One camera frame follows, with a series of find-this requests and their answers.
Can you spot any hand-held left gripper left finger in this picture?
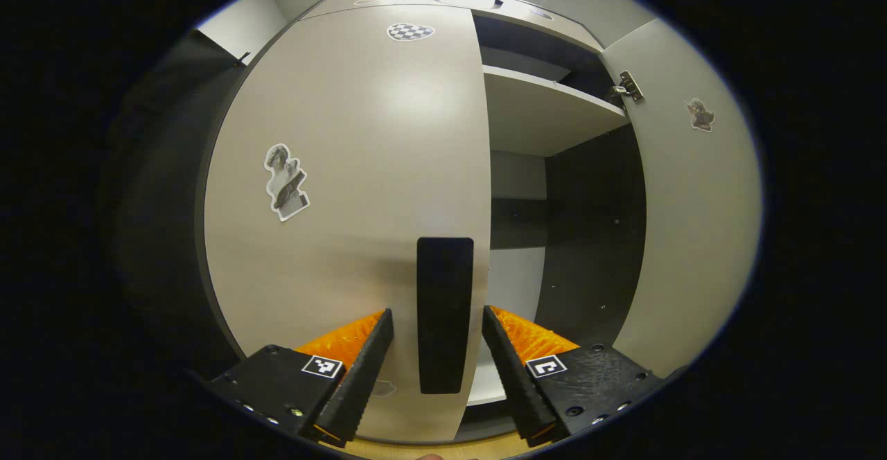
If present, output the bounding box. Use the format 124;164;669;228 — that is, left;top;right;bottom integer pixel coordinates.
208;308;394;448

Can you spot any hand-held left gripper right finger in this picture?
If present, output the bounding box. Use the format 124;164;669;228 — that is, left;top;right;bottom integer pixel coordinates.
482;305;669;448

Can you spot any black door handle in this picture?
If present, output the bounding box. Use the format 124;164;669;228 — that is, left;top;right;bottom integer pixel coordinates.
416;237;475;395

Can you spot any grey double-door shoe cabinet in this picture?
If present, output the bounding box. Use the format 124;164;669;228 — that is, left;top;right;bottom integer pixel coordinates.
196;0;649;443

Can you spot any grey shoe cabinet door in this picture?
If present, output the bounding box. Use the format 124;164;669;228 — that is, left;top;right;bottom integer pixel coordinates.
203;4;493;443
599;18;763;378

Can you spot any white cabinet shelf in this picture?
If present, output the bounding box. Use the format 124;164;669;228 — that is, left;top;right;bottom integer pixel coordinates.
483;65;628;157
466;360;517;407

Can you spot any metal door hinge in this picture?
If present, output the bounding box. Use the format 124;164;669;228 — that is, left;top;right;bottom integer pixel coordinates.
610;71;645;103

